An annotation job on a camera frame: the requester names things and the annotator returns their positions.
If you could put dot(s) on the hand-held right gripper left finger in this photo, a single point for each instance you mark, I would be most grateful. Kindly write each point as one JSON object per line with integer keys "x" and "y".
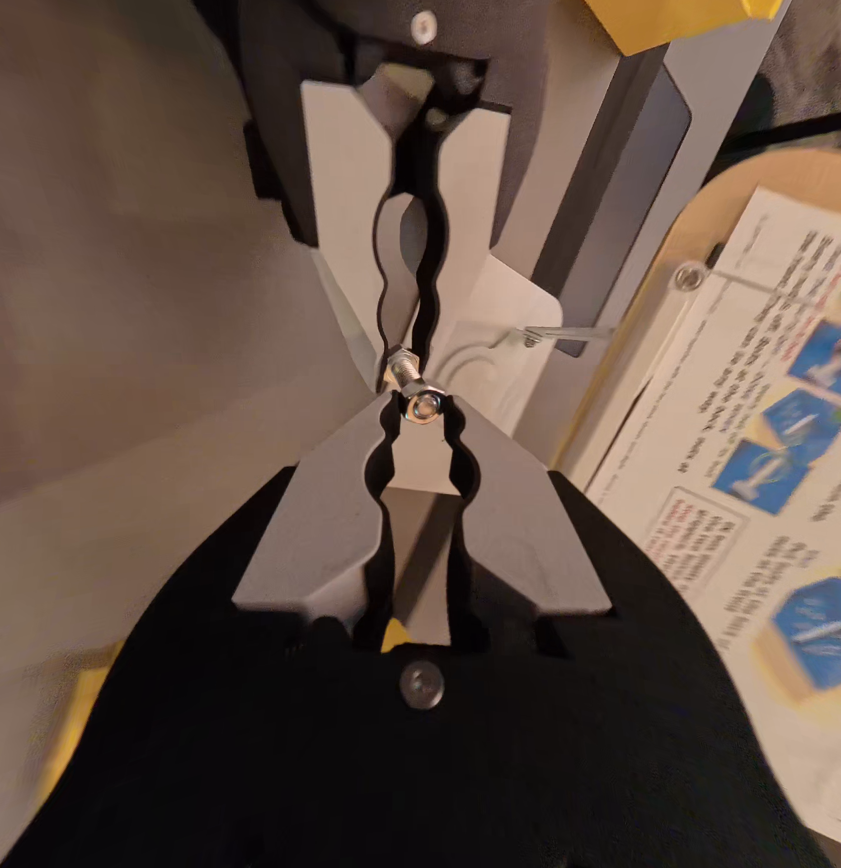
{"x": 312, "y": 536}

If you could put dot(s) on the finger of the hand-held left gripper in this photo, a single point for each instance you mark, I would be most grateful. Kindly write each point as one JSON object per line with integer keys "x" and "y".
{"x": 474, "y": 190}
{"x": 339, "y": 190}

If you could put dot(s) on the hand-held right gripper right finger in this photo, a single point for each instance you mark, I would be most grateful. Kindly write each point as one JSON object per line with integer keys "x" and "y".
{"x": 529, "y": 542}

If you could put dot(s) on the silver hex nut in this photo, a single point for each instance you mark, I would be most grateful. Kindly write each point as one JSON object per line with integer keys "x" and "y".
{"x": 413, "y": 397}

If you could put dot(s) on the silver hex bolt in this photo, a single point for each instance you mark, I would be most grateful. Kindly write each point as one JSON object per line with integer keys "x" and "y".
{"x": 401, "y": 371}

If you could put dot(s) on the dark grey desk flap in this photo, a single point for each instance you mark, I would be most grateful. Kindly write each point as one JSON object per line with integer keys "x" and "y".
{"x": 630, "y": 169}

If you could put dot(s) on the white stand strut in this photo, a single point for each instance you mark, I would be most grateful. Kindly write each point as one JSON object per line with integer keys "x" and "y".
{"x": 569, "y": 334}

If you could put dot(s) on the white sheet clip bar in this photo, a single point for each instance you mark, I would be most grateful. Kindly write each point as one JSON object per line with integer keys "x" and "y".
{"x": 637, "y": 407}

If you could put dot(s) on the wooden sheet board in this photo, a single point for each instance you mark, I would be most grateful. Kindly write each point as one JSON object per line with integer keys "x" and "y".
{"x": 705, "y": 203}

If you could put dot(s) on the yellow plastic bin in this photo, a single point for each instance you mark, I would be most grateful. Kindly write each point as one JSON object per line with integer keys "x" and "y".
{"x": 664, "y": 20}

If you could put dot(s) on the printed instruction sheet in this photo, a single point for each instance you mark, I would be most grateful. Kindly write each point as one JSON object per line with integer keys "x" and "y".
{"x": 752, "y": 380}

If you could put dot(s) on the black bar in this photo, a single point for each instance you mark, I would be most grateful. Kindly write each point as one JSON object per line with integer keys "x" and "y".
{"x": 793, "y": 130}

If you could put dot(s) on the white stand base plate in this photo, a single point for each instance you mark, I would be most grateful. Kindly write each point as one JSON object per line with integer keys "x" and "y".
{"x": 508, "y": 305}

